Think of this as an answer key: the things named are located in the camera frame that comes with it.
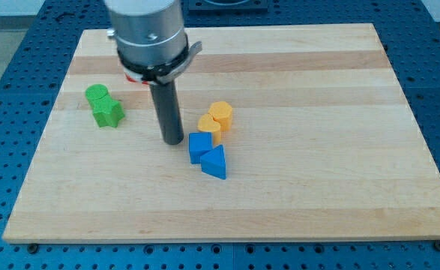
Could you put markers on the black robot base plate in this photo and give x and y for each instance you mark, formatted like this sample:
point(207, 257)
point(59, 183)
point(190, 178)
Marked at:
point(227, 5)

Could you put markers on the wooden board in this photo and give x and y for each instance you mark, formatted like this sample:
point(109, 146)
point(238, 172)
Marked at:
point(323, 147)

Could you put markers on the green star block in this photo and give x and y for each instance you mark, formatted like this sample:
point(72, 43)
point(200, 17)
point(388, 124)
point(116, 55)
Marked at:
point(107, 112)

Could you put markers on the yellow hexagon block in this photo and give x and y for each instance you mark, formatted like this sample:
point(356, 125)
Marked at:
point(222, 112)

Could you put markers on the green cylinder block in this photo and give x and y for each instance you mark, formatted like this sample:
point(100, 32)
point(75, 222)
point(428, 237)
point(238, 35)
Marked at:
point(95, 93)

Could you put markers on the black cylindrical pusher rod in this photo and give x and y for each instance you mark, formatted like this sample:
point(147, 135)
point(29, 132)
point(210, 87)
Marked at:
point(168, 112)

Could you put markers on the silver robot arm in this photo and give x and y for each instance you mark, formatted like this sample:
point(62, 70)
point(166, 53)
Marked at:
point(147, 32)

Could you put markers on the red block behind arm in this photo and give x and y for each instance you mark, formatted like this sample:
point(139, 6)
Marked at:
point(132, 80)

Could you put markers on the blue triangle block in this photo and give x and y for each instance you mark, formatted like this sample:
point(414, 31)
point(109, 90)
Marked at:
point(213, 162)

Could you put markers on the blue cube block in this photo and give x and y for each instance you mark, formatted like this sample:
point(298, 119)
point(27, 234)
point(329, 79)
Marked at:
point(199, 144)

